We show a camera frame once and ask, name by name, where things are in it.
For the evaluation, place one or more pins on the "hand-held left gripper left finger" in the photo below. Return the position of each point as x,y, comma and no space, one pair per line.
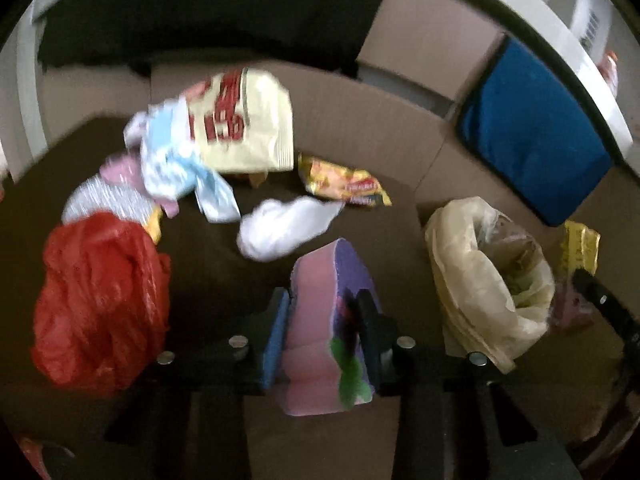
275,342

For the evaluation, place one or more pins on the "pale pink packet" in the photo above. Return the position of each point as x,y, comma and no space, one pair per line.
570,310

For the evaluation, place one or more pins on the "pink purple snack packet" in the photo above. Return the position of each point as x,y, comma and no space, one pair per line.
315,310

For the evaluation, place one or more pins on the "white crumpled cloth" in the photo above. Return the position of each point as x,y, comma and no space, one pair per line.
280,230

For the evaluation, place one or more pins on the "dark cloth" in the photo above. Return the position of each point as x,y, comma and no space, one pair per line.
200,10

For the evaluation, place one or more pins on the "red plastic bag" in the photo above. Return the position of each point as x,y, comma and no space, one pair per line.
100,300

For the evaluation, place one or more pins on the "white appliance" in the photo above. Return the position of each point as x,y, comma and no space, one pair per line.
595,10

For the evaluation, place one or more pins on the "silver foil wrapper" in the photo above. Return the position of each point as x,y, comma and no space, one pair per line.
100,200

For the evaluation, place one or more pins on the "beige plastic bag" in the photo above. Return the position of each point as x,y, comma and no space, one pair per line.
465,270

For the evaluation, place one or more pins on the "light blue white wrapper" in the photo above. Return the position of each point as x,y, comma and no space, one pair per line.
165,160

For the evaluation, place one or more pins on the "pink wrapper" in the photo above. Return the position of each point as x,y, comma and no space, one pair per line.
120,172

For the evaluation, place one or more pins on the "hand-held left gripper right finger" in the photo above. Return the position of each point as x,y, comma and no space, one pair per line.
369,350

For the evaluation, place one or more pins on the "yellow red snack wrapper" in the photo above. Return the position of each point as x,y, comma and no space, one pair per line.
340,185

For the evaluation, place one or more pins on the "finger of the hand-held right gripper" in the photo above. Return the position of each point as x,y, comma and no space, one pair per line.
602,302

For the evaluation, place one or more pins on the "blue cushion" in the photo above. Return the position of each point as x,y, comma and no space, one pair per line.
525,125

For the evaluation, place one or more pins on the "cream snack bag red print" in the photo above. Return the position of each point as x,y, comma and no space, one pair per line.
250,125

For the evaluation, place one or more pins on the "orange yellow wrapper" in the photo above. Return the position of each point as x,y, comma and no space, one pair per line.
154,225

